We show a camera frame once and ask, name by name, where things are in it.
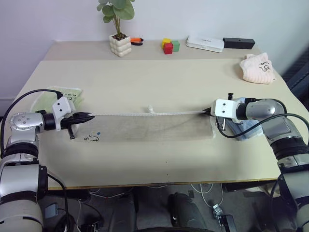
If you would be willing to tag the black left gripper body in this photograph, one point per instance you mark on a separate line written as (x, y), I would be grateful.
(68, 122)

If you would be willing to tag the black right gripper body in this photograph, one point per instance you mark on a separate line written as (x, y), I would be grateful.
(220, 123)

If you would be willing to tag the beige grey towel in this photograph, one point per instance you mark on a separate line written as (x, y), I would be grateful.
(144, 128)

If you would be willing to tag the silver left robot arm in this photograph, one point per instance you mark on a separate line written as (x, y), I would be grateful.
(21, 123)

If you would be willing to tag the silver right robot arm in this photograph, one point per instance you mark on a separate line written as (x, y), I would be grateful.
(277, 130)

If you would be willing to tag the green towel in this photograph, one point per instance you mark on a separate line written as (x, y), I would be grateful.
(46, 99)

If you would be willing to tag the blue towel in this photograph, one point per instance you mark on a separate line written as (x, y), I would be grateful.
(252, 135)

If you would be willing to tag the pink towel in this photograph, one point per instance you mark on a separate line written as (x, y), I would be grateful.
(256, 72)

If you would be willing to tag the beige table mat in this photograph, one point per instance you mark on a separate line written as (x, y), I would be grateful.
(154, 79)

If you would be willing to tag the white flat box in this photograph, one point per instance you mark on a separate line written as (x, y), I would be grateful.
(205, 43)

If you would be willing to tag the green cube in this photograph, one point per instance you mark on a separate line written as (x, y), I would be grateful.
(176, 46)

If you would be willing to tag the red cube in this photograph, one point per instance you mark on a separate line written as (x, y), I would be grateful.
(168, 49)

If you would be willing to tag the black long box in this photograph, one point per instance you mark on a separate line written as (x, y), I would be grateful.
(239, 43)

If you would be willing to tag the green plant in white pot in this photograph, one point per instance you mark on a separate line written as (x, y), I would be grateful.
(119, 46)

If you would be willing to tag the yellow cube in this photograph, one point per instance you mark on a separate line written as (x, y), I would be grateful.
(166, 40)

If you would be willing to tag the metal clamp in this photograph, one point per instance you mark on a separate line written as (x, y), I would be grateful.
(217, 212)

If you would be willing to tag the grey pedal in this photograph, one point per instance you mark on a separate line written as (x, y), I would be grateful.
(51, 210)

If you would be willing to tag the orange black pliers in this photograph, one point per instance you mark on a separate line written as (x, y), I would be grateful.
(137, 40)

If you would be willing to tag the black ribbed object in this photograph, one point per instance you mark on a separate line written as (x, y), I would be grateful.
(298, 72)

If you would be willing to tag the dark rounded shape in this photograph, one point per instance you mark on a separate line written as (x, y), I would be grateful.
(186, 210)

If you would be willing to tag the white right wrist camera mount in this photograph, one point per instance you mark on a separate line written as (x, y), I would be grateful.
(223, 107)

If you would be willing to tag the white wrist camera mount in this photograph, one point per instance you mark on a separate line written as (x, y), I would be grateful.
(62, 106)
(223, 107)

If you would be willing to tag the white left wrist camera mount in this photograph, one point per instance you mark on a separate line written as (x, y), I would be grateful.
(62, 106)

